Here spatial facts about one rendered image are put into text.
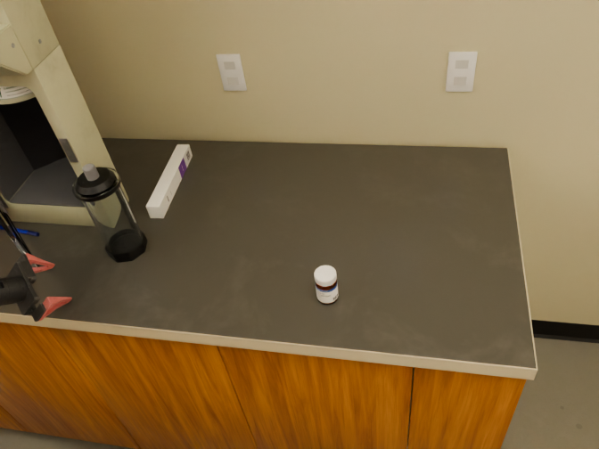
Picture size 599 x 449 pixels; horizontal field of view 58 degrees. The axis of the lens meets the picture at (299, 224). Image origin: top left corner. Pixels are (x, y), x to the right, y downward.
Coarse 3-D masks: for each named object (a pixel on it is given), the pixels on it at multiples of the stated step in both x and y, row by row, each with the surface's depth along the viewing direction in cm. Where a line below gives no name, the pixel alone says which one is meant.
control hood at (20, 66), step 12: (0, 24) 105; (0, 36) 102; (12, 36) 105; (0, 48) 102; (12, 48) 106; (0, 60) 103; (12, 60) 106; (24, 60) 109; (0, 72) 108; (12, 72) 108; (24, 72) 109
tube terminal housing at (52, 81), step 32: (0, 0) 102; (32, 0) 110; (32, 32) 111; (32, 64) 111; (64, 64) 121; (64, 96) 122; (64, 128) 122; (96, 128) 135; (96, 160) 135; (0, 192) 143
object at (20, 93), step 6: (0, 90) 120; (6, 90) 120; (12, 90) 120; (18, 90) 121; (24, 90) 121; (30, 90) 122; (0, 96) 121; (6, 96) 121; (12, 96) 121; (18, 96) 121; (24, 96) 122; (30, 96) 122; (0, 102) 122; (6, 102) 121; (12, 102) 121
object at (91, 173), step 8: (88, 168) 119; (96, 168) 124; (104, 168) 123; (80, 176) 122; (88, 176) 120; (96, 176) 120; (104, 176) 121; (112, 176) 122; (80, 184) 120; (88, 184) 120; (96, 184) 119; (104, 184) 120; (80, 192) 120; (88, 192) 119; (96, 192) 119
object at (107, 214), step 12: (108, 168) 125; (120, 192) 125; (84, 204) 123; (96, 204) 121; (108, 204) 122; (120, 204) 125; (96, 216) 124; (108, 216) 124; (120, 216) 126; (132, 216) 131; (96, 228) 129; (108, 228) 127; (120, 228) 128; (132, 228) 131; (108, 240) 130; (120, 240) 130; (132, 240) 132; (120, 252) 133
